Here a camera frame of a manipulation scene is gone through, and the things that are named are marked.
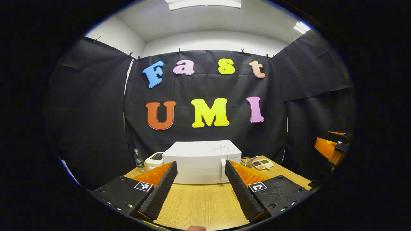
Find long ceiling light panel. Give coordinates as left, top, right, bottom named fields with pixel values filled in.
left=165, top=0, right=242, bottom=11

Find clear plastic water bottle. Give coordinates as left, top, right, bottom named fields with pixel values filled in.
left=134, top=148, right=145, bottom=173

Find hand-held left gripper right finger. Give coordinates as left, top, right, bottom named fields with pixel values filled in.
left=225, top=160, right=313, bottom=222

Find white divided condiment dish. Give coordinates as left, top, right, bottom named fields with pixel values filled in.
left=252, top=159, right=274, bottom=170

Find white toaster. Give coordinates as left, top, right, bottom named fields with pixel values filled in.
left=145, top=152, right=165, bottom=170

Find white microwave oven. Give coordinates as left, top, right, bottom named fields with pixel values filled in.
left=162, top=140, right=242, bottom=185

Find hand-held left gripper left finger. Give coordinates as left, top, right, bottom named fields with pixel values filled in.
left=92, top=160, right=178, bottom=222

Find small ceiling light panel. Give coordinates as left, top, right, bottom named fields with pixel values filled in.
left=293, top=21, right=311, bottom=35

